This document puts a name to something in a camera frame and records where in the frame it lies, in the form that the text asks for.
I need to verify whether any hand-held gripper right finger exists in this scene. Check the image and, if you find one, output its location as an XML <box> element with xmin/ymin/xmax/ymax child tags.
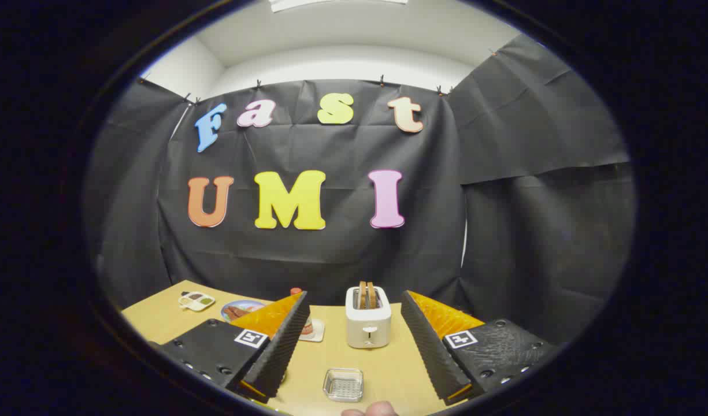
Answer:
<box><xmin>400</xmin><ymin>290</ymin><xmax>559</xmax><ymax>405</ymax></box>

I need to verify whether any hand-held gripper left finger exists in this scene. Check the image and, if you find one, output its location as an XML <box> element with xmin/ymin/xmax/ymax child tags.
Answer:
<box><xmin>149</xmin><ymin>291</ymin><xmax>311</xmax><ymax>404</ymax></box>

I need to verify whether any white square coaster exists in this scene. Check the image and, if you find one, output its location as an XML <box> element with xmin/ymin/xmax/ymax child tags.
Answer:
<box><xmin>299</xmin><ymin>319</ymin><xmax>325</xmax><ymax>343</ymax></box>

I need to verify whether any blue plate with food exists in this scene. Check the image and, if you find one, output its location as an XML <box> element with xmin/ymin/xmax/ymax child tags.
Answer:
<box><xmin>221</xmin><ymin>300</ymin><xmax>268</xmax><ymax>323</ymax></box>

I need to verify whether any clear water bottle red cap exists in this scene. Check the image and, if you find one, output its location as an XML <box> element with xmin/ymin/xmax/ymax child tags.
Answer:
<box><xmin>290</xmin><ymin>287</ymin><xmax>315</xmax><ymax>337</ymax></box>

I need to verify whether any white toaster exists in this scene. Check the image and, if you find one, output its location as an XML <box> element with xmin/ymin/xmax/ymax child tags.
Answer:
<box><xmin>345</xmin><ymin>285</ymin><xmax>392</xmax><ymax>350</ymax></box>

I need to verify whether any clear perforated plastic basket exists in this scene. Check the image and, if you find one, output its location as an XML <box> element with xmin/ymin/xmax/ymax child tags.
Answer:
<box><xmin>323</xmin><ymin>368</ymin><xmax>364</xmax><ymax>403</ymax></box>

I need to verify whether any white divided sauce dish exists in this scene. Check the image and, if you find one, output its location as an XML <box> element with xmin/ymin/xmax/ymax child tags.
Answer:
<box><xmin>178</xmin><ymin>291</ymin><xmax>216</xmax><ymax>312</ymax></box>

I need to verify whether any black backdrop cloth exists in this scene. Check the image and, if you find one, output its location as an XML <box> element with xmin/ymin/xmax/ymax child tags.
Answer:
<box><xmin>85</xmin><ymin>34</ymin><xmax>637</xmax><ymax>347</ymax></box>

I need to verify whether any ceiling light panel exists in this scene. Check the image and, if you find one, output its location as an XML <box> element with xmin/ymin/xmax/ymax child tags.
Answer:
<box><xmin>269</xmin><ymin>0</ymin><xmax>409</xmax><ymax>13</ymax></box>

